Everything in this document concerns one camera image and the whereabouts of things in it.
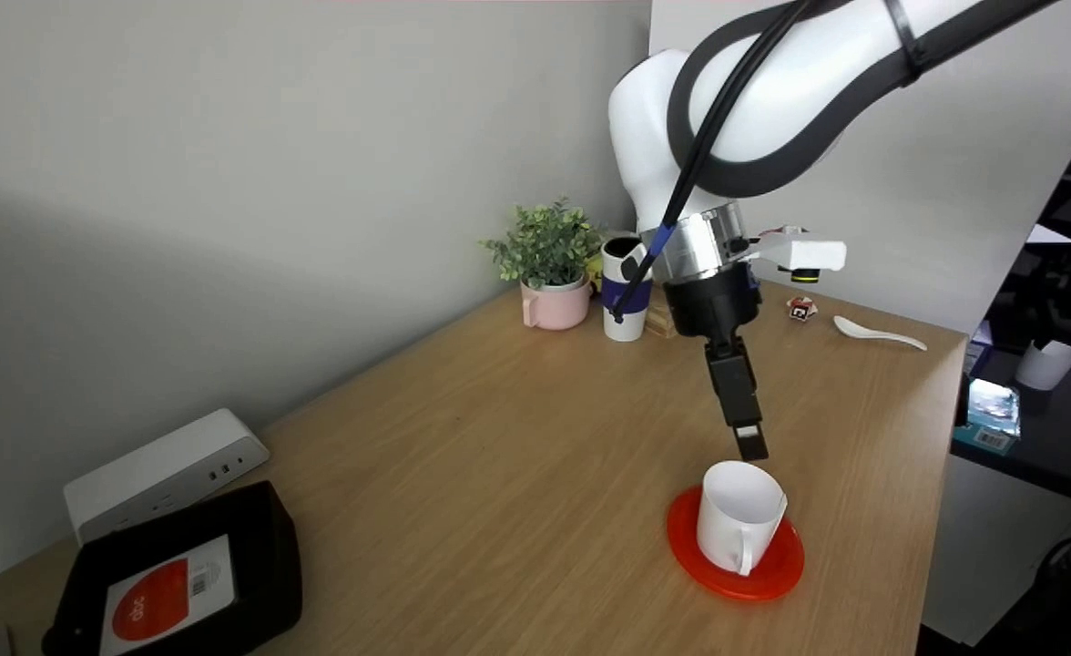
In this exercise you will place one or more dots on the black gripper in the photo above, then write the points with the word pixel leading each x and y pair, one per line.
pixel 715 312

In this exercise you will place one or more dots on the white ceramic mug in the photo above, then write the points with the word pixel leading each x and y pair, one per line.
pixel 738 514

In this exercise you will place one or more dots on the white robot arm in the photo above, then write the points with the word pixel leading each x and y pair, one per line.
pixel 741 115

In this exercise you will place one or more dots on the small red plate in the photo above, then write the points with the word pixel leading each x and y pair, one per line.
pixel 774 578

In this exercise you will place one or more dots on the small red white toy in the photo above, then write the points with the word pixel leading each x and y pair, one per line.
pixel 804 307

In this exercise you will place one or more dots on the white ceramic spoon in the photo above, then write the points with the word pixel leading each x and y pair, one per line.
pixel 852 330

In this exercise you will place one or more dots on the white cup with blue sleeve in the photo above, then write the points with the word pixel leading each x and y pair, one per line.
pixel 625 289

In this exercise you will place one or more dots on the green plant in pink pot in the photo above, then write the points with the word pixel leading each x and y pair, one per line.
pixel 549 254

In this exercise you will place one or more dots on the white rectangular speaker box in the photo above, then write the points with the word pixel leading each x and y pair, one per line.
pixel 163 474

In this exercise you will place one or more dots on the black case with red label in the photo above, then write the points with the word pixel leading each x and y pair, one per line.
pixel 205 582

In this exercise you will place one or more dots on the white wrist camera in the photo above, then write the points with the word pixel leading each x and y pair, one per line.
pixel 804 256

